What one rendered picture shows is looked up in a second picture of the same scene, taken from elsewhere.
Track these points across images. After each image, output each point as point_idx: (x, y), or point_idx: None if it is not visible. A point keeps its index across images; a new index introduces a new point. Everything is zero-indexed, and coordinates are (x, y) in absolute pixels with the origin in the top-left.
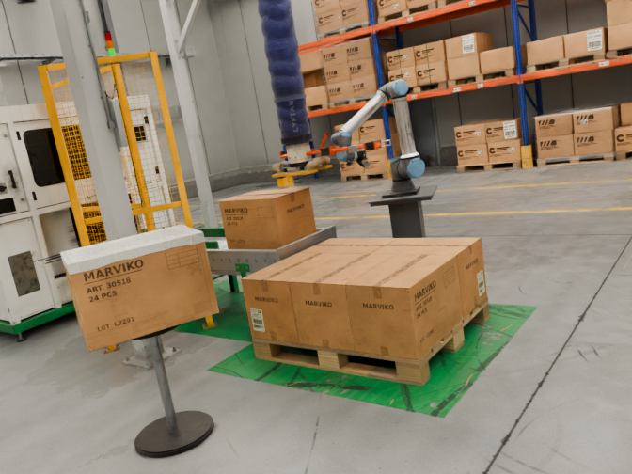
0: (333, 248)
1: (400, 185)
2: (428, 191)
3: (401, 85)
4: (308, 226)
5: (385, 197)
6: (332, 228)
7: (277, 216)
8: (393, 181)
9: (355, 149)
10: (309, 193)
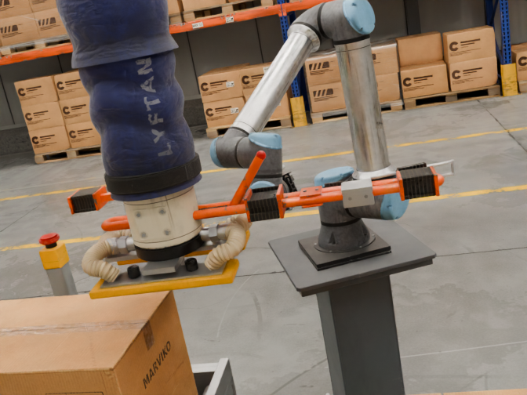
0: None
1: (347, 235)
2: (401, 238)
3: (363, 9)
4: (184, 389)
5: (323, 266)
6: (227, 367)
7: None
8: (328, 225)
9: (366, 197)
10: (175, 302)
